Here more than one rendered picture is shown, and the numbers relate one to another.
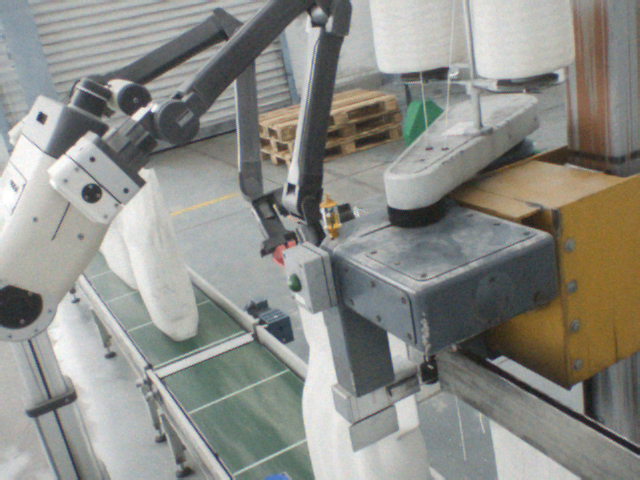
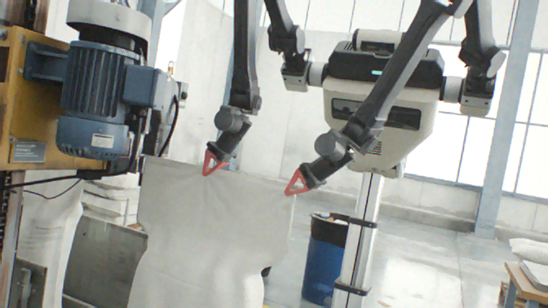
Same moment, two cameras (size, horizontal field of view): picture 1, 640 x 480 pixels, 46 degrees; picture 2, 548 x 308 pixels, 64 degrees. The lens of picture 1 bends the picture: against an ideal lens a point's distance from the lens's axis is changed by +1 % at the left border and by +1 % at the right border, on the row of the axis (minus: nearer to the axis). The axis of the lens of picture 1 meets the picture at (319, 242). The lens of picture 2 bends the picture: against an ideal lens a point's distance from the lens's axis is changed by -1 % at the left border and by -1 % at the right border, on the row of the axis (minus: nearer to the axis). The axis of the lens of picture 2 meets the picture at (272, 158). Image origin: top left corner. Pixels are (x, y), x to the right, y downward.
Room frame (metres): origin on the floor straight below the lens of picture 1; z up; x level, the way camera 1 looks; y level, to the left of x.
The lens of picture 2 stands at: (2.44, -0.77, 1.20)
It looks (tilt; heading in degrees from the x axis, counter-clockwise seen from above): 3 degrees down; 136
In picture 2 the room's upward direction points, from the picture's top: 10 degrees clockwise
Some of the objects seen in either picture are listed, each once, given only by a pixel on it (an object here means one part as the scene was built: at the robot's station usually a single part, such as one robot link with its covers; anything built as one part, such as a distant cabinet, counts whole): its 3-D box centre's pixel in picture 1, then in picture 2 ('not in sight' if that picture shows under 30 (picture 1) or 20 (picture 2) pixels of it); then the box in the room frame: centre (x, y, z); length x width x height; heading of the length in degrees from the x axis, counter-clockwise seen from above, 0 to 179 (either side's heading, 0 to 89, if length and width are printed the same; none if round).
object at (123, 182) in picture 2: not in sight; (130, 179); (-1.44, 1.16, 0.56); 0.66 x 0.42 x 0.15; 114
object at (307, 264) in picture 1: (309, 277); (174, 94); (1.07, 0.03, 1.29); 0.08 x 0.05 x 0.09; 24
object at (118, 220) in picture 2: not in sight; (105, 212); (-1.59, 1.02, 0.20); 0.66 x 0.44 x 0.12; 24
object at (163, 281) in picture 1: (153, 246); not in sight; (3.00, 0.70, 0.74); 0.47 x 0.22 x 0.72; 22
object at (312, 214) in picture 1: (322, 213); (236, 112); (1.48, -0.02, 1.25); 0.11 x 0.09 x 0.12; 114
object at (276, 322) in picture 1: (262, 319); not in sight; (2.91, 0.30, 0.35); 0.30 x 0.15 x 0.15; 24
